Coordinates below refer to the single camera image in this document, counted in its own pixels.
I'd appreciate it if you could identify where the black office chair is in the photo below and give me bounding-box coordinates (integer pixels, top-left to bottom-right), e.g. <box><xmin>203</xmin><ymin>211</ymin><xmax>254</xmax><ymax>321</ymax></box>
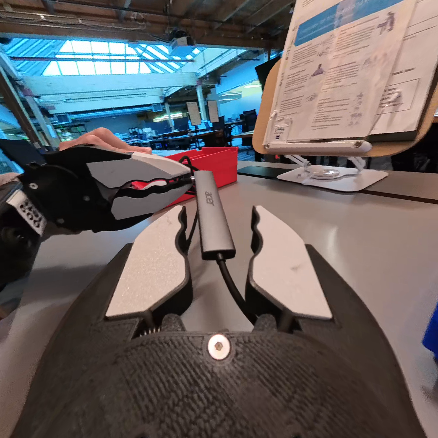
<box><xmin>240</xmin><ymin>109</ymin><xmax>257</xmax><ymax>132</ymax></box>

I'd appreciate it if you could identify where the red plastic bin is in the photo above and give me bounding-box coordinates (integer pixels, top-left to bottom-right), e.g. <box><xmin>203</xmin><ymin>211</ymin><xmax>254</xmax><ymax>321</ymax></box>
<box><xmin>132</xmin><ymin>146</ymin><xmax>239</xmax><ymax>206</ymax></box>

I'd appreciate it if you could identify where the wooden book stand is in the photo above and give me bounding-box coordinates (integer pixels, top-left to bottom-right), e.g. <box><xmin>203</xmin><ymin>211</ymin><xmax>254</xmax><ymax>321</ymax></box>
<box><xmin>252</xmin><ymin>56</ymin><xmax>438</xmax><ymax>192</ymax></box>

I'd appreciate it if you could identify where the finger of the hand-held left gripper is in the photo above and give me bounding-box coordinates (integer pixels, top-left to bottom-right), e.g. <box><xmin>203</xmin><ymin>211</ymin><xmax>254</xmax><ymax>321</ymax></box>
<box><xmin>111</xmin><ymin>181</ymin><xmax>191</xmax><ymax>221</ymax></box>
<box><xmin>86</xmin><ymin>152</ymin><xmax>191</xmax><ymax>198</ymax></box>

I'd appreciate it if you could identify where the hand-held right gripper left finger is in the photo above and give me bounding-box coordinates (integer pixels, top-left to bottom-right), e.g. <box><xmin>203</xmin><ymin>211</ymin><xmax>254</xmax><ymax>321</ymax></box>
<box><xmin>105</xmin><ymin>205</ymin><xmax>193</xmax><ymax>320</ymax></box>

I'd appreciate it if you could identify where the grey desk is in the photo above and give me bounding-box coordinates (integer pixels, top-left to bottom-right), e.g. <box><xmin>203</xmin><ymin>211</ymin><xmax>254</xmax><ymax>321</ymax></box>
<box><xmin>0</xmin><ymin>159</ymin><xmax>438</xmax><ymax>438</ymax></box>

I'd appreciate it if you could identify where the person's left hand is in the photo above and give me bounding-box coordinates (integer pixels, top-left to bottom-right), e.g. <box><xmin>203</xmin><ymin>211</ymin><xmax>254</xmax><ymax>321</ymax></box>
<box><xmin>58</xmin><ymin>127</ymin><xmax>153</xmax><ymax>154</ymax></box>

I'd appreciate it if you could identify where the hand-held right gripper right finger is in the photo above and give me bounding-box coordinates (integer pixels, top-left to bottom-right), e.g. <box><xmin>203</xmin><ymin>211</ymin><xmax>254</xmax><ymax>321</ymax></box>
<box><xmin>246</xmin><ymin>205</ymin><xmax>332</xmax><ymax>320</ymax></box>

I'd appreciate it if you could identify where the white form sheet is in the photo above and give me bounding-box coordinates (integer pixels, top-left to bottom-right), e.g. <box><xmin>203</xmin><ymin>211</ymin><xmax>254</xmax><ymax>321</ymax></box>
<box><xmin>370</xmin><ymin>0</ymin><xmax>438</xmax><ymax>142</ymax></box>

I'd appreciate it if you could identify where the grey usb hub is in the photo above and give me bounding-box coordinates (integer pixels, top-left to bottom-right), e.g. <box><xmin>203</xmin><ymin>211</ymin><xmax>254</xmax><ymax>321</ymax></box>
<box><xmin>193</xmin><ymin>171</ymin><xmax>237</xmax><ymax>261</ymax></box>

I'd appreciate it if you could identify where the ceiling projector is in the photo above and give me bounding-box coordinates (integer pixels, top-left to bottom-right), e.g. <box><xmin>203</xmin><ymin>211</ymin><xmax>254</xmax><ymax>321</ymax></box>
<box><xmin>169</xmin><ymin>30</ymin><xmax>196</xmax><ymax>57</ymax></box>

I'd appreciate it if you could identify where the black cable with metal plug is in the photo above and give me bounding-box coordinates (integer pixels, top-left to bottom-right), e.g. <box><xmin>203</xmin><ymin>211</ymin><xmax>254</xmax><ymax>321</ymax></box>
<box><xmin>176</xmin><ymin>156</ymin><xmax>201</xmax><ymax>252</ymax></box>

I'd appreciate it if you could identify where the blue object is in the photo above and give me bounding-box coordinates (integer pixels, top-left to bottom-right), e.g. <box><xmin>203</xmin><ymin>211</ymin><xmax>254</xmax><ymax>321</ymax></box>
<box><xmin>422</xmin><ymin>301</ymin><xmax>438</xmax><ymax>363</ymax></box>

